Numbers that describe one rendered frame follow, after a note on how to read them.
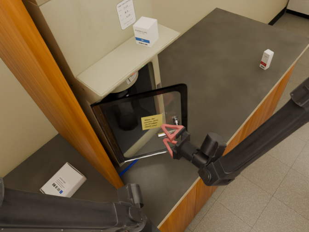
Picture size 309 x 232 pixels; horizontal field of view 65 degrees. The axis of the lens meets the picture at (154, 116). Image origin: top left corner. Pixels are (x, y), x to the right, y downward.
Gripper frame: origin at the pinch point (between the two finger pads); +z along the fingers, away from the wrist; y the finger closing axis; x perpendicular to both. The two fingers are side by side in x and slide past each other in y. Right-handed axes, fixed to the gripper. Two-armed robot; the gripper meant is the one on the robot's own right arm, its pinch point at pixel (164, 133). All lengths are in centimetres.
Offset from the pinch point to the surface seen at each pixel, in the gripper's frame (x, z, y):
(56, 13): 12, 17, 48
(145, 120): 2.5, 6.5, 5.1
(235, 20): -113, 36, -26
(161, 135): 1.7, 0.1, 0.7
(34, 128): 31, 59, -16
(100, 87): 13.4, 7.5, 31.0
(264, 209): -49, -46, -120
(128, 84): -1.8, 18.1, 12.7
